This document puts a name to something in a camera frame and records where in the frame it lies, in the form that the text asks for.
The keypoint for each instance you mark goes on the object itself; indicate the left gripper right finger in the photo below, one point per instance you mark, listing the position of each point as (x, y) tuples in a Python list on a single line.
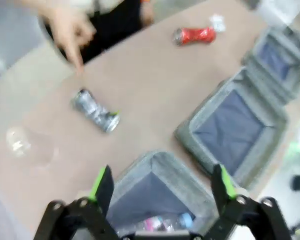
[(240, 220)]

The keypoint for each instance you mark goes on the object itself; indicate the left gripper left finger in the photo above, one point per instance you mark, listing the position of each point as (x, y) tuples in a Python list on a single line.
[(90, 220)]

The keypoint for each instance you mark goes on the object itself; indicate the clear bottle pink label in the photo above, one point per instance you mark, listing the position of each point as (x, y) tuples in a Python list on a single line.
[(165, 222)]

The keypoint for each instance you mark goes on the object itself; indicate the clear plastic cup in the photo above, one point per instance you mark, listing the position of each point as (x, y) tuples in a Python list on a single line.
[(27, 145)]

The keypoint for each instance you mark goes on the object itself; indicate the crushed black silver can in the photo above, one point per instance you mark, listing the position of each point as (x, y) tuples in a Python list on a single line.
[(95, 110)]

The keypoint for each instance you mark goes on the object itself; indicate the crushed red can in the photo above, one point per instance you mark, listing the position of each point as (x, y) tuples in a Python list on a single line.
[(195, 36)]

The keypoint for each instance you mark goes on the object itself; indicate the white paper ball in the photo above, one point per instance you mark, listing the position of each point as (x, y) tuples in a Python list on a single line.
[(217, 22)]

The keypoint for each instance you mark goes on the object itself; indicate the person's right hand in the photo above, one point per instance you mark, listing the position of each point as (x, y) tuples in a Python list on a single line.
[(67, 27)]

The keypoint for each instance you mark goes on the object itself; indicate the person's left hand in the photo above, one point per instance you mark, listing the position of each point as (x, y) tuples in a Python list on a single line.
[(147, 13)]

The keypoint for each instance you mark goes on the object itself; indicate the grey fabric basket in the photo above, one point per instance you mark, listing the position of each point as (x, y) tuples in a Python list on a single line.
[(150, 190), (275, 57), (230, 130)]

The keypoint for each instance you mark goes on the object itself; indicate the person in white sweater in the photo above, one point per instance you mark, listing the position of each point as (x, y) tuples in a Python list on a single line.
[(115, 27)]

